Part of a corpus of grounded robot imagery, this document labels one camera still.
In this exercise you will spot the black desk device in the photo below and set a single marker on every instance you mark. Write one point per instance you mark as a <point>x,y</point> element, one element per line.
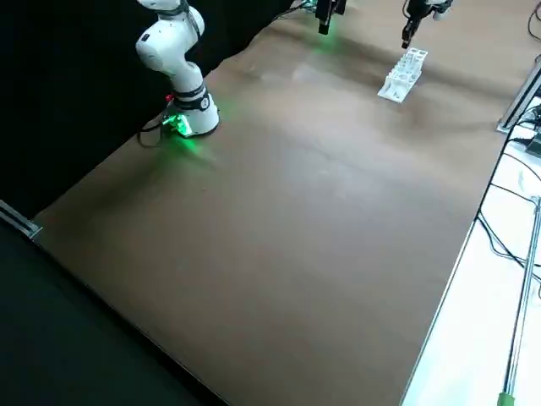
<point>534,147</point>

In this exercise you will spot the white test tube rack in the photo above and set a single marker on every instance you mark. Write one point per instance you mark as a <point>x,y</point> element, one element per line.
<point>395,86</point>

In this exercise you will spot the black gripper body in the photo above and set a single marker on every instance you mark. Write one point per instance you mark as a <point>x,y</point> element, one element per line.
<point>415,10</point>

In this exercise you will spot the aluminium frame post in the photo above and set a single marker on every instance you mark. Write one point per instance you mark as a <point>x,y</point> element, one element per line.
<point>517,101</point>
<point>25,226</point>

